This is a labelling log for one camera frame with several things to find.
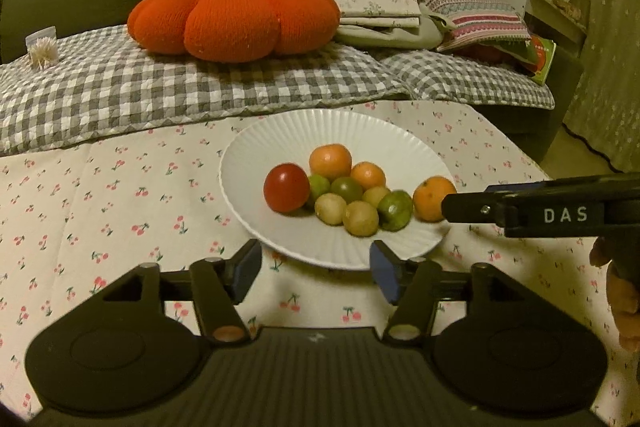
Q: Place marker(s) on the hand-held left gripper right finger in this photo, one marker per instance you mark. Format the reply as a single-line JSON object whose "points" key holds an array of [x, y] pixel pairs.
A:
{"points": [[384, 274]]}

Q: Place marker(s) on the grey checkered blanket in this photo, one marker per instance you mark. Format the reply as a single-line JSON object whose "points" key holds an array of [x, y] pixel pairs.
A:
{"points": [[150, 92], [475, 79]]}

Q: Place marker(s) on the red tomato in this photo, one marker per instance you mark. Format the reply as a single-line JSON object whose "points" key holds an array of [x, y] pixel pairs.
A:
{"points": [[286, 188]]}

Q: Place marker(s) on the orange tangerine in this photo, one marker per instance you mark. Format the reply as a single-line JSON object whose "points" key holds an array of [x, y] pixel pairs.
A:
{"points": [[368, 175], [431, 202], [330, 161]]}

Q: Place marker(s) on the folded beige cloth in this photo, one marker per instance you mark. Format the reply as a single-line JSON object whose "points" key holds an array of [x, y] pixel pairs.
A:
{"points": [[400, 37]]}

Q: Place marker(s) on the person's right hand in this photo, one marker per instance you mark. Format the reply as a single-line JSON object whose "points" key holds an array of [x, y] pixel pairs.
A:
{"points": [[627, 307]]}

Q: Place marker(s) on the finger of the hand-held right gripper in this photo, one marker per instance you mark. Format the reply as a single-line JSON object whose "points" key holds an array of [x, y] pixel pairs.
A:
{"points": [[470, 208]]}

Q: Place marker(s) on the yellow-green round fruit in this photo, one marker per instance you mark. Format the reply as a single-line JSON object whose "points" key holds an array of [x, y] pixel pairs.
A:
{"points": [[330, 208], [376, 195], [361, 218]]}

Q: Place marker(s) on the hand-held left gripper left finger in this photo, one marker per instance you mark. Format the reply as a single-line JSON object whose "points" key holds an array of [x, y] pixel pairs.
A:
{"points": [[247, 272]]}

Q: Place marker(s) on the white ribbed plate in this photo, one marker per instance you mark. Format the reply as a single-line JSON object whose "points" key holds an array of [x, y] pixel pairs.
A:
{"points": [[250, 157]]}

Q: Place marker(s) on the striped patterned blanket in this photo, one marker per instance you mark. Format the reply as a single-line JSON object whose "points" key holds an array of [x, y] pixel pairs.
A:
{"points": [[475, 7]]}

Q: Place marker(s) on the green floral curtain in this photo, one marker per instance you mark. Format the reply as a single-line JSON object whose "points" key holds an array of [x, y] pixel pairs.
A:
{"points": [[605, 57]]}

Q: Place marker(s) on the small green round fruit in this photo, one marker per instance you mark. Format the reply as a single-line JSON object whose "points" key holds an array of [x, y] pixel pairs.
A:
{"points": [[316, 187]]}

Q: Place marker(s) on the orange pumpkin cushion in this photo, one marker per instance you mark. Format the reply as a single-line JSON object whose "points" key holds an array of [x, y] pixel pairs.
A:
{"points": [[230, 22]]}

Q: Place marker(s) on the olive green round fruit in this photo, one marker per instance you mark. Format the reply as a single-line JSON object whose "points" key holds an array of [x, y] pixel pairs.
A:
{"points": [[347, 188]]}

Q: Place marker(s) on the green lime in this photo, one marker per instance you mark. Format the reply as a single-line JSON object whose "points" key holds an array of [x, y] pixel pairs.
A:
{"points": [[395, 210]]}

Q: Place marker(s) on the red and green book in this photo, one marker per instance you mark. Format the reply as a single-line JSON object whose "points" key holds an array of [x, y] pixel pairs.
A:
{"points": [[542, 57]]}

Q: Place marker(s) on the clear toothpick box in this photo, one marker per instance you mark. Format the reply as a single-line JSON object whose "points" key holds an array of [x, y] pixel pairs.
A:
{"points": [[41, 49]]}

